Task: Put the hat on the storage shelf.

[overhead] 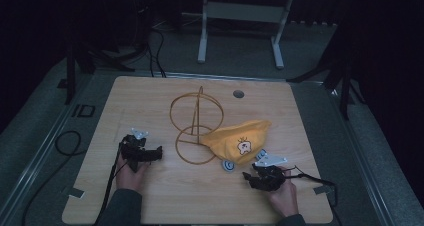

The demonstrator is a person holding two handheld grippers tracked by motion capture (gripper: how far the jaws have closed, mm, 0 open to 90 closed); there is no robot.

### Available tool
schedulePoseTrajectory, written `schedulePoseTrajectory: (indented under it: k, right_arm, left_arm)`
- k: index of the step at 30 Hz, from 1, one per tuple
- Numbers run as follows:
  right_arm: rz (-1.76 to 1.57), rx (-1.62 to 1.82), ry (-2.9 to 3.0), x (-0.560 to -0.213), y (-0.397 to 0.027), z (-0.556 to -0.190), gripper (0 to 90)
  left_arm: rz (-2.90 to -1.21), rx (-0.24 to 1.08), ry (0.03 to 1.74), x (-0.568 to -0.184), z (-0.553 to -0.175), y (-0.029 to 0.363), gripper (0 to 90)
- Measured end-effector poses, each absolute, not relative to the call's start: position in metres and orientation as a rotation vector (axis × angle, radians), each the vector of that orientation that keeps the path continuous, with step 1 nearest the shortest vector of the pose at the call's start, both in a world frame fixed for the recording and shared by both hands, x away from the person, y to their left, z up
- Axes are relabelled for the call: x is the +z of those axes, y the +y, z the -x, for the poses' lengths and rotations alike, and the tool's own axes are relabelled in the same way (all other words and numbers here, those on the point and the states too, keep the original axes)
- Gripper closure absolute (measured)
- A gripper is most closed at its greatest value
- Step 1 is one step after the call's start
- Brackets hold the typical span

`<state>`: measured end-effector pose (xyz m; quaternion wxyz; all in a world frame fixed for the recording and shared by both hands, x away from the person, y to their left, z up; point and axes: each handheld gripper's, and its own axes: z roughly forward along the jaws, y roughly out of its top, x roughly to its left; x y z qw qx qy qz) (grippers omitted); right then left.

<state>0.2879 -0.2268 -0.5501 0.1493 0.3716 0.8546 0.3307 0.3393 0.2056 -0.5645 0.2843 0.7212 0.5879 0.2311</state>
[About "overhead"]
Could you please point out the person's right hand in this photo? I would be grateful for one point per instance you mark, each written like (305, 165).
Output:
(286, 196)

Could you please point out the yellow hat with cartoon print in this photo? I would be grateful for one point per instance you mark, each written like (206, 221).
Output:
(233, 140)

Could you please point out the person's left hand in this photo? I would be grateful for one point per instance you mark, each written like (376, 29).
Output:
(130, 176)

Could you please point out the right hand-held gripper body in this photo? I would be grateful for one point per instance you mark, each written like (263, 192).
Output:
(270, 176)

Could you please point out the blue white round badge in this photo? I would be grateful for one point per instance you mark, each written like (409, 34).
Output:
(228, 166)
(261, 152)

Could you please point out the black metal stand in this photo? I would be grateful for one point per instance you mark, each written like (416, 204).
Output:
(70, 76)
(345, 82)

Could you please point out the grey tape piece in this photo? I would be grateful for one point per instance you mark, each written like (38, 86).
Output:
(323, 189)

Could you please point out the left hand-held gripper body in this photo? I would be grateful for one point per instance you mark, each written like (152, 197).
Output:
(133, 150)

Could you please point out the white desk frame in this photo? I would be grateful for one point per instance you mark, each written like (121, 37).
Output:
(245, 12)

